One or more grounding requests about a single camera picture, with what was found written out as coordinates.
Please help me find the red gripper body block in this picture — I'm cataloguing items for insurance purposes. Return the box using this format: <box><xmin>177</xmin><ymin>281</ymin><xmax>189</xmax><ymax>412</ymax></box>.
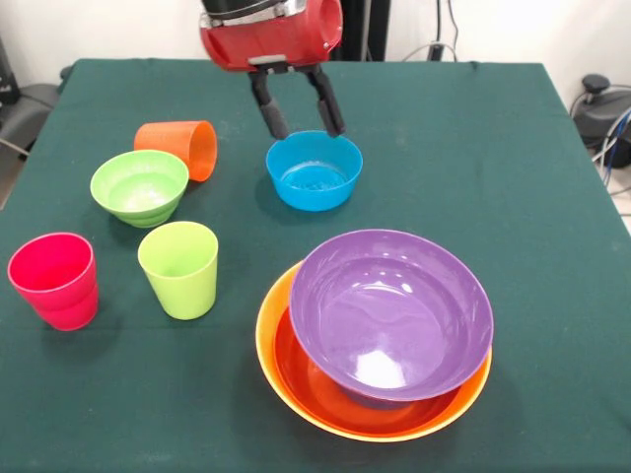
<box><xmin>199</xmin><ymin>0</ymin><xmax>344</xmax><ymax>74</ymax></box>

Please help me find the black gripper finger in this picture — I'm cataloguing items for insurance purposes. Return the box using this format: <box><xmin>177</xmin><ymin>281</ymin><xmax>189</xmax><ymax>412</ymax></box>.
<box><xmin>246</xmin><ymin>71</ymin><xmax>291</xmax><ymax>141</ymax></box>
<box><xmin>301</xmin><ymin>66</ymin><xmax>347</xmax><ymax>139</ymax></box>

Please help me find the blue plastic bowl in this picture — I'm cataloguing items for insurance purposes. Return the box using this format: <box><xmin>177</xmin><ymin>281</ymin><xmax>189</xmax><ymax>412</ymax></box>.
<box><xmin>265</xmin><ymin>130</ymin><xmax>364</xmax><ymax>213</ymax></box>

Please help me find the orange-red plastic cup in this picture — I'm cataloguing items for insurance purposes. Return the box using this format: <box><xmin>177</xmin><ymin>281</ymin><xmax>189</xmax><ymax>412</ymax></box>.
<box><xmin>134</xmin><ymin>120</ymin><xmax>219</xmax><ymax>183</ymax></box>

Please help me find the orange plastic bowl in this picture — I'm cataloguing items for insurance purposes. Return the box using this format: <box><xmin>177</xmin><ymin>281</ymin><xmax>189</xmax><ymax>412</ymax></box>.
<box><xmin>254</xmin><ymin>260</ymin><xmax>493</xmax><ymax>441</ymax></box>

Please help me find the purple plastic bowl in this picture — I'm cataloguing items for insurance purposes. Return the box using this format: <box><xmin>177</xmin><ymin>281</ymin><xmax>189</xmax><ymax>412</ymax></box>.
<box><xmin>288</xmin><ymin>229</ymin><xmax>495</xmax><ymax>410</ymax></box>

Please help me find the red-orange plastic bowl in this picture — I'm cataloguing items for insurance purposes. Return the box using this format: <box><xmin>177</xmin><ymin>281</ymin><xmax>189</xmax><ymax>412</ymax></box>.
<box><xmin>273</xmin><ymin>304</ymin><xmax>487</xmax><ymax>435</ymax></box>

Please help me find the crimson pink plastic cup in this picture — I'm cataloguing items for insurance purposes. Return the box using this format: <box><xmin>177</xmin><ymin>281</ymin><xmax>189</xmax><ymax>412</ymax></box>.
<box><xmin>7</xmin><ymin>232</ymin><xmax>100</xmax><ymax>332</ymax></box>

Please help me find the green plastic bowl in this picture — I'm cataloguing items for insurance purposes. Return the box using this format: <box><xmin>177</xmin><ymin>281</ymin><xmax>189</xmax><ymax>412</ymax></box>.
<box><xmin>90</xmin><ymin>150</ymin><xmax>191</xmax><ymax>229</ymax></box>

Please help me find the green plastic cup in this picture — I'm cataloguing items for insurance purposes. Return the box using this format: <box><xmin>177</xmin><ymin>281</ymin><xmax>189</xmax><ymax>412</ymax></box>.
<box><xmin>137</xmin><ymin>221</ymin><xmax>220</xmax><ymax>321</ymax></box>

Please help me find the dark green tablecloth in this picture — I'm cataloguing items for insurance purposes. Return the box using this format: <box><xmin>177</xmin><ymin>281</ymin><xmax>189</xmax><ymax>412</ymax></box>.
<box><xmin>0</xmin><ymin>57</ymin><xmax>631</xmax><ymax>473</ymax></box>

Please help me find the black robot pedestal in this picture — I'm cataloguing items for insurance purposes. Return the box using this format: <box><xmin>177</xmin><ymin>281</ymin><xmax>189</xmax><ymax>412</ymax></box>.
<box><xmin>339</xmin><ymin>0</ymin><xmax>393</xmax><ymax>63</ymax></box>

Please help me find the white cable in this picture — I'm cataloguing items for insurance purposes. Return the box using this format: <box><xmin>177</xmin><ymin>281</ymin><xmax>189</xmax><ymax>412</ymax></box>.
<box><xmin>401</xmin><ymin>41</ymin><xmax>459</xmax><ymax>63</ymax></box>

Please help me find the black wall cable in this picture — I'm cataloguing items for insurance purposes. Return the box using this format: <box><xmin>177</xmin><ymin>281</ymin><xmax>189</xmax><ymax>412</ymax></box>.
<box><xmin>433</xmin><ymin>0</ymin><xmax>460</xmax><ymax>60</ymax></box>

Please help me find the tangle of cables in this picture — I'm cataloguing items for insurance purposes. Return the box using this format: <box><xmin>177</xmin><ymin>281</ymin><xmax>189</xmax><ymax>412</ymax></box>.
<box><xmin>594</xmin><ymin>105</ymin><xmax>631</xmax><ymax>191</ymax></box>

